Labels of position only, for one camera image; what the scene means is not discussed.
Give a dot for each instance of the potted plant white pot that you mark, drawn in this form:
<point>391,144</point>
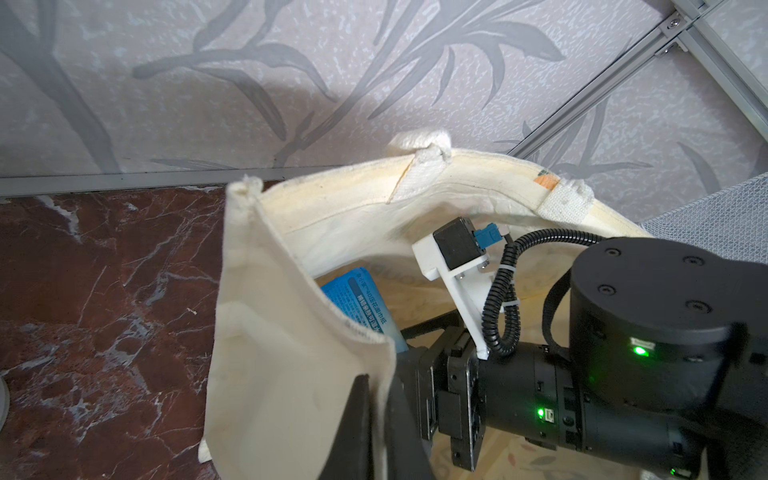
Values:
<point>4,402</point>

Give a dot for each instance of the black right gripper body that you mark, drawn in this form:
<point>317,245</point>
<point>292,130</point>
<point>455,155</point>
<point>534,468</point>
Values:
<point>531,394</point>

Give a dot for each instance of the cream floral canvas tote bag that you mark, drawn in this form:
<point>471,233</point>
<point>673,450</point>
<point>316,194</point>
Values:
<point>284,357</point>

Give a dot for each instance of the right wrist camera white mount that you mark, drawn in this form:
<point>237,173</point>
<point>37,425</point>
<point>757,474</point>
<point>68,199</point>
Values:
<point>456,254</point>

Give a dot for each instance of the blue tissue pack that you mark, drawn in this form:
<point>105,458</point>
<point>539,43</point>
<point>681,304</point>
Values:
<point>356,295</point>

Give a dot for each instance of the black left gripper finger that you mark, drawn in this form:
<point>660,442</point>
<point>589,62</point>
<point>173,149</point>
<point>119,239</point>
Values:
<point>352,454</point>

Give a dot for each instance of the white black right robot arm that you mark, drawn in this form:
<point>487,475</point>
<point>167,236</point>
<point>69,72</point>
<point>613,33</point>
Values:
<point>654,356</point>

